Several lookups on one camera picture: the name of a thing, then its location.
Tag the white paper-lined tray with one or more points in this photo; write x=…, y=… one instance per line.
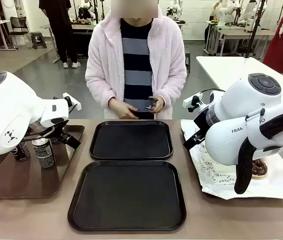
x=269, y=185

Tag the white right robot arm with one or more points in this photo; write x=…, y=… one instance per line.
x=231, y=140

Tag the dark grey stool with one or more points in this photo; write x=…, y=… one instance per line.
x=187, y=58

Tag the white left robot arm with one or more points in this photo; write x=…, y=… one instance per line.
x=6, y=105

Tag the person in pink fleece jacket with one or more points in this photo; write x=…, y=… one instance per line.
x=101, y=62

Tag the larger black tray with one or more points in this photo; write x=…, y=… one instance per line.
x=126, y=197

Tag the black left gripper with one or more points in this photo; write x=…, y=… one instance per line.
x=59, y=133

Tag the large white table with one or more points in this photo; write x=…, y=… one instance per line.
x=226, y=70

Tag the grey plastic stool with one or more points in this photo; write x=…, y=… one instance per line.
x=39, y=38

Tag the chocolate sprinkled donut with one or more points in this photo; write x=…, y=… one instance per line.
x=259, y=168

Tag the person's right hand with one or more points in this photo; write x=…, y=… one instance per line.
x=122, y=111

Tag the person's left forearm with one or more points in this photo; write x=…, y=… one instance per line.
x=174, y=85

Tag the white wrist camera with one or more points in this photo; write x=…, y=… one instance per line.
x=190, y=100
x=75, y=102

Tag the black camera pole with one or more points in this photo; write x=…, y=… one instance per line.
x=254, y=30

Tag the dark metal tongs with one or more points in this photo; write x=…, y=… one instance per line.
x=152, y=101

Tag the white workbench with robots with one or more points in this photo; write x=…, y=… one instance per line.
x=236, y=33

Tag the person's right forearm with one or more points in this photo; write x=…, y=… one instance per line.
x=96, y=85

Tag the person's left hand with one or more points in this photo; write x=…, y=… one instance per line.
x=160, y=103

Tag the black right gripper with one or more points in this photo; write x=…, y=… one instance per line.
x=201, y=122

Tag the red dress on mannequin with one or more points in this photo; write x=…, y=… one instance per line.
x=281, y=42

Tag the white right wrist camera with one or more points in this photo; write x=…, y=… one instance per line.
x=190, y=100

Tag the black office chair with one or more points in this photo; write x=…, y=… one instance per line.
x=19, y=26

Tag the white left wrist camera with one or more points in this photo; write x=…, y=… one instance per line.
x=75, y=102

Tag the person in black clothes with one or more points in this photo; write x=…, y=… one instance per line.
x=61, y=25

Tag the brown plastic tray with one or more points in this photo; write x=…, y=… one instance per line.
x=19, y=180

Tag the smaller black tray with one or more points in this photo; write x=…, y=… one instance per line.
x=131, y=140

